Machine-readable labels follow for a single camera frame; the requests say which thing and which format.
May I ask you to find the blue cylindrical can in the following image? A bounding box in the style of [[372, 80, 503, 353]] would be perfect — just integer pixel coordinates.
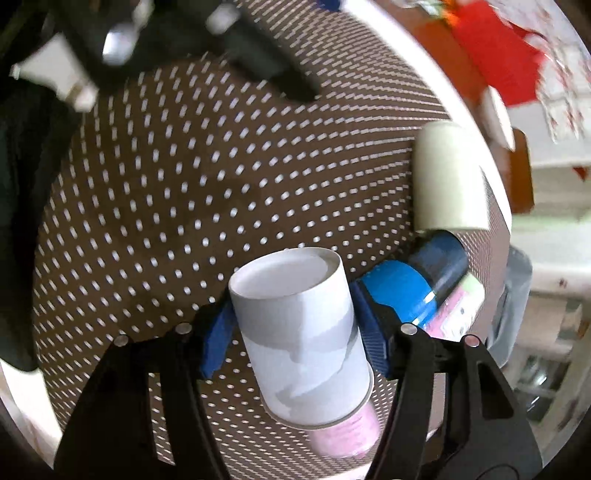
[[359, 231, 471, 329]]

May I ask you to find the pink labelled packet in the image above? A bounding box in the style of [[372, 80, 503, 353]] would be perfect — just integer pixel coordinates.
[[424, 272, 486, 343]]

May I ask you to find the brown wooden board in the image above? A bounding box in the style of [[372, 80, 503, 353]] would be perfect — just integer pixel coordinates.
[[507, 128, 535, 214]]

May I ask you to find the red cloth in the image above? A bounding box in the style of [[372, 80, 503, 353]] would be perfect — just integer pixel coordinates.
[[450, 0, 548, 108]]

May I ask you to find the white grey patterned paper cup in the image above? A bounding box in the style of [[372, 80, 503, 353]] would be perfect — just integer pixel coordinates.
[[228, 247, 376, 427]]

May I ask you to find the orange brown box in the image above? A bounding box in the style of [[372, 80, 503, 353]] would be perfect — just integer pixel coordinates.
[[411, 11, 488, 100]]

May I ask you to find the grey plastic bag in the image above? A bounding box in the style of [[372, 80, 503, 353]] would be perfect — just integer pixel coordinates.
[[488, 247, 534, 370]]

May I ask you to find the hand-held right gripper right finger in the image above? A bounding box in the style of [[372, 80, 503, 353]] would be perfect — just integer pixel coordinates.
[[348, 279, 543, 480]]

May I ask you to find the pink cylindrical container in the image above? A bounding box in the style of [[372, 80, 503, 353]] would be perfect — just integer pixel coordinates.
[[307, 405, 383, 459]]

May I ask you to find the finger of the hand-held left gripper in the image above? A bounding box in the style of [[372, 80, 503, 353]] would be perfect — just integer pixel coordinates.
[[208, 0, 325, 103]]

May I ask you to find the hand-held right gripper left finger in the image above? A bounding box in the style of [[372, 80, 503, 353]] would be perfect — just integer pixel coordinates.
[[53, 302, 241, 480]]

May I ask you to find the dark cloth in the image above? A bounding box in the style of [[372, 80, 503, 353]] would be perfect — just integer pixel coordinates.
[[0, 78, 86, 372]]

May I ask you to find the plain white cup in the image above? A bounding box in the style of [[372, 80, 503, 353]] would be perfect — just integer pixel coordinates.
[[412, 121, 493, 232]]

